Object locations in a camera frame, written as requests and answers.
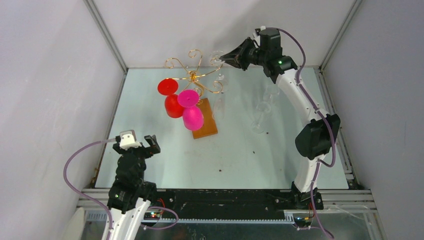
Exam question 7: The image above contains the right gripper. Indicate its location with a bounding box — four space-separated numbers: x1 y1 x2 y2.
220 37 268 72

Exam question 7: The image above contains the pink wine glass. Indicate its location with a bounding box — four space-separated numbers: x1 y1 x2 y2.
177 89 204 131

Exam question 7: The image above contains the red wine glass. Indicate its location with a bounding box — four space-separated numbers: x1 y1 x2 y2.
157 78 184 119

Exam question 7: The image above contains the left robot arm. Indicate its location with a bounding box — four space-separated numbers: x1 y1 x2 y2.
102 130 161 240

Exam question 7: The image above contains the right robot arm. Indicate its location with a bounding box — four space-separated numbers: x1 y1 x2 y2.
219 26 341 210

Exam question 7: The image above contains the gold rack wooden base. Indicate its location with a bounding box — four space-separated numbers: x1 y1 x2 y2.
157 49 224 140

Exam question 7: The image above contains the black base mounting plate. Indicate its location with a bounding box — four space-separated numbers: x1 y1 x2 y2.
157 189 324 221

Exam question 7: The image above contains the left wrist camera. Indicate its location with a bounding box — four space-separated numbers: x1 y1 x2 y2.
119 129 142 150

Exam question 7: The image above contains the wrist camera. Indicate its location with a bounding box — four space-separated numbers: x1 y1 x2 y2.
119 129 142 150
252 25 266 45

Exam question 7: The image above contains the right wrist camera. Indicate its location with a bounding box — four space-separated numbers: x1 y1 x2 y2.
252 25 266 45

